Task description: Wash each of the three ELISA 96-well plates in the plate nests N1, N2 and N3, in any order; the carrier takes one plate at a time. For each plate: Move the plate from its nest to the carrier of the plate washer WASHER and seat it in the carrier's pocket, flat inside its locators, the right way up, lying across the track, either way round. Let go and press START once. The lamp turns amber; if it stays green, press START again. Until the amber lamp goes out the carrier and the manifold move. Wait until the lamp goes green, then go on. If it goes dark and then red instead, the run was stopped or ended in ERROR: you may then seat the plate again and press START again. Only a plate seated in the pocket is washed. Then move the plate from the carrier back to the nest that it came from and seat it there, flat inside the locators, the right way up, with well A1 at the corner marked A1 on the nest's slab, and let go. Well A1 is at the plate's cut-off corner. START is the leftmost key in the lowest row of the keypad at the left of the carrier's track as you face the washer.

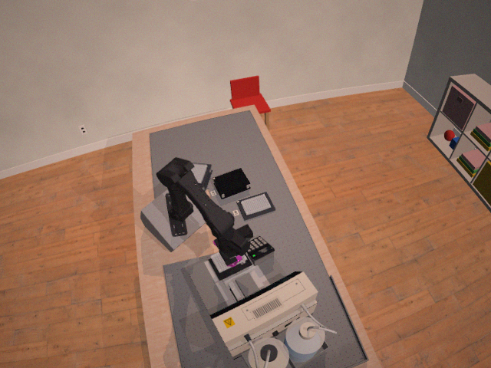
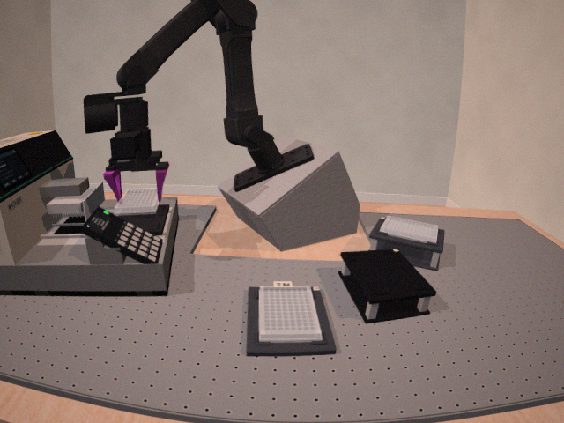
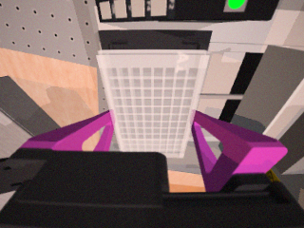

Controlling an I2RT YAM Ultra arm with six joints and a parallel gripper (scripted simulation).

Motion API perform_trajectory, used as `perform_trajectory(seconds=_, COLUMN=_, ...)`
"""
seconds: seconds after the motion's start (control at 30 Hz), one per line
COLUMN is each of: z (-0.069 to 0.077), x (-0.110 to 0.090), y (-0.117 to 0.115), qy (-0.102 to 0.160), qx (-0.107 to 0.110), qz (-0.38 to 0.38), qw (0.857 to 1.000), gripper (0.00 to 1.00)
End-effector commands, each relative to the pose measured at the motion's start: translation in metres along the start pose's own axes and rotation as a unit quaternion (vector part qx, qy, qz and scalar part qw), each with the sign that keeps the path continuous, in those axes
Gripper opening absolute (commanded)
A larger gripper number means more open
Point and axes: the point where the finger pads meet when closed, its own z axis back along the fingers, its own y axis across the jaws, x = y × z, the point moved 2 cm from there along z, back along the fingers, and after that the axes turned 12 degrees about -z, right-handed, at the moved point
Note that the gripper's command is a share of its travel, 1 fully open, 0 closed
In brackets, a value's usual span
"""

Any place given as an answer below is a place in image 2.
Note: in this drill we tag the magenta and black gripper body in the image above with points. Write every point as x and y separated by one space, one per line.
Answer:
143 164

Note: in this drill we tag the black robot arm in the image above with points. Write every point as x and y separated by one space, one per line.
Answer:
243 126

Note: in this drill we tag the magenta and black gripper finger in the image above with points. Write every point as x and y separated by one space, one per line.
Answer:
113 178
160 178

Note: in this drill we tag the white well plate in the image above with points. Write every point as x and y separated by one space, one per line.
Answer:
287 314
410 229
137 202

